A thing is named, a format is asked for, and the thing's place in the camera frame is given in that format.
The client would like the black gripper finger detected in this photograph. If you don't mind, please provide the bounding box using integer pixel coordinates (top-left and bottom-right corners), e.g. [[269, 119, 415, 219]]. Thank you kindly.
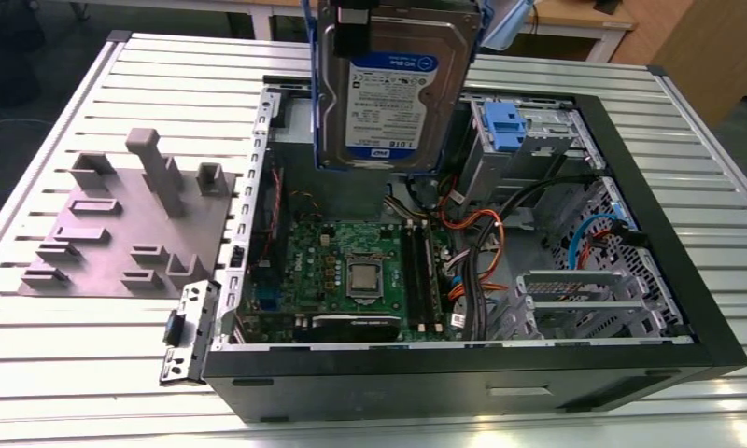
[[323, 0, 375, 59]]

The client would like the hard disk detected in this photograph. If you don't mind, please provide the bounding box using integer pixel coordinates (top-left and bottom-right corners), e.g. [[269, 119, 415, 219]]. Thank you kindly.
[[309, 0, 482, 177]]

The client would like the power wire with black plug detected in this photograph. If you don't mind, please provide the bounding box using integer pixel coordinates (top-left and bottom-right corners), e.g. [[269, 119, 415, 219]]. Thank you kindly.
[[585, 218, 653, 272]]

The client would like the white desk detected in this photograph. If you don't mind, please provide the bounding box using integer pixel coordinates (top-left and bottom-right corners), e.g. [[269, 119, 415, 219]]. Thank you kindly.
[[67, 0, 319, 41]]

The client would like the blue plastic drive latch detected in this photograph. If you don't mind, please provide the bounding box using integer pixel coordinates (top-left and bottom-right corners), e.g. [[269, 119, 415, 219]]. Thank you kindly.
[[482, 100, 529, 153]]

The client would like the grey power supply unit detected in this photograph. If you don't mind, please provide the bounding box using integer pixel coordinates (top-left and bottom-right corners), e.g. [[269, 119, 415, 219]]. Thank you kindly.
[[267, 97, 393, 223]]

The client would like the wooden desk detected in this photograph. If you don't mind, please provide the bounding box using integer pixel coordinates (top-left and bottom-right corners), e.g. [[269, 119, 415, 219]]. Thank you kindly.
[[529, 0, 637, 64]]

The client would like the grey metal drive cage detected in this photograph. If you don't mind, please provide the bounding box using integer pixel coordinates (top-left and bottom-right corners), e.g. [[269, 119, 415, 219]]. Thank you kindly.
[[458, 97, 600, 211]]

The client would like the silver CPU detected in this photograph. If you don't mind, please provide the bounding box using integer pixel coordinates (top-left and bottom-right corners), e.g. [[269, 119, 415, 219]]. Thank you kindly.
[[351, 265, 382, 293]]

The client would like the CPU socket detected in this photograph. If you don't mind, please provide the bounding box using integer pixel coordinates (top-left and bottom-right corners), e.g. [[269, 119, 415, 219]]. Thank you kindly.
[[345, 251, 391, 307]]

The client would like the green motherboard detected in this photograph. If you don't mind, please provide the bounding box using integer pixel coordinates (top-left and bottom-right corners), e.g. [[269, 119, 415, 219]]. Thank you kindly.
[[242, 218, 469, 342]]

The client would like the black RAM slot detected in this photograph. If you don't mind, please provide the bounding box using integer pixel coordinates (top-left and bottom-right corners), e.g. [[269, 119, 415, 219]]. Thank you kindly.
[[402, 221, 426, 333], [421, 221, 445, 333]]

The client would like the grey parts rack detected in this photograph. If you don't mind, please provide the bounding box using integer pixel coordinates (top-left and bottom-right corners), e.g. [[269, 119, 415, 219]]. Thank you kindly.
[[19, 128, 238, 300]]

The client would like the brown wooden cabinet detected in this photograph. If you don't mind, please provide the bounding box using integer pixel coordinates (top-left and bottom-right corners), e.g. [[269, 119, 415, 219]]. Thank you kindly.
[[616, 0, 747, 127]]

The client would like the black graphics card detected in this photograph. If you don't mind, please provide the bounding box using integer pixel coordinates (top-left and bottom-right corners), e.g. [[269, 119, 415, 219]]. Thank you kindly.
[[291, 313, 405, 345]]

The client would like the black open PC case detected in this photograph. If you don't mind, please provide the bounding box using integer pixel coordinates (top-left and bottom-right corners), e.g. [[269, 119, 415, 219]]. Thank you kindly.
[[202, 74, 747, 424]]

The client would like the orange wire bundle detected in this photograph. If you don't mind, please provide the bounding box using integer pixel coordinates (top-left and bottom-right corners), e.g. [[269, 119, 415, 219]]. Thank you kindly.
[[441, 209, 513, 304]]

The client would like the blue data wire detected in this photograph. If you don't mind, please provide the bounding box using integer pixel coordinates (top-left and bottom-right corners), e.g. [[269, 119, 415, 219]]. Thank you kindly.
[[566, 212, 628, 272]]

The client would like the black cable bundle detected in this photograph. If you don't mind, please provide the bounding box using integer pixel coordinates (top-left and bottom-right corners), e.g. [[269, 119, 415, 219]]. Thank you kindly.
[[460, 172, 600, 341]]

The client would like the grey metal case bracket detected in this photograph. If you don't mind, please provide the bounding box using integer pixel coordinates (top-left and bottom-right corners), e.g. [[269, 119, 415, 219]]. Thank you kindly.
[[159, 279, 221, 386]]

